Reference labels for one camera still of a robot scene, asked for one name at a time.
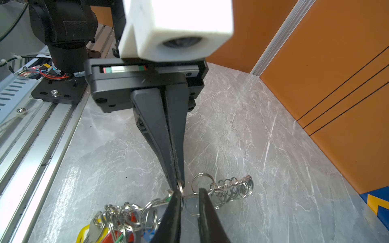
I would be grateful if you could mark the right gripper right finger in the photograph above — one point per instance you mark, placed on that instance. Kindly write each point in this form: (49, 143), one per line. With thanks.
(210, 227)

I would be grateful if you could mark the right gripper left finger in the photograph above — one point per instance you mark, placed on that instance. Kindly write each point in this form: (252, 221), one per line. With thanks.
(170, 227)

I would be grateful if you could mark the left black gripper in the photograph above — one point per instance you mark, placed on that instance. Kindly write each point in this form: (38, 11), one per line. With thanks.
(113, 82)

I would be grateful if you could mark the bunch of coloured keys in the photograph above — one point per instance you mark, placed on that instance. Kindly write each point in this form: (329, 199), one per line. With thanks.
(129, 223)

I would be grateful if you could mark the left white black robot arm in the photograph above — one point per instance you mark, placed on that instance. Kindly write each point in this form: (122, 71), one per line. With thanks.
(67, 26)

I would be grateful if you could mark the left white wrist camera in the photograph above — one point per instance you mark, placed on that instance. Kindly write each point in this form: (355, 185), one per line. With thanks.
(167, 31)

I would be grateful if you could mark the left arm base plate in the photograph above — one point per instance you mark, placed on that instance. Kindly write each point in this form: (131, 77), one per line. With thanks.
(67, 91)

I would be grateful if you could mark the aluminium front rail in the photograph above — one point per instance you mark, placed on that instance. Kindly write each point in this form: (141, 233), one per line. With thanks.
(35, 135)

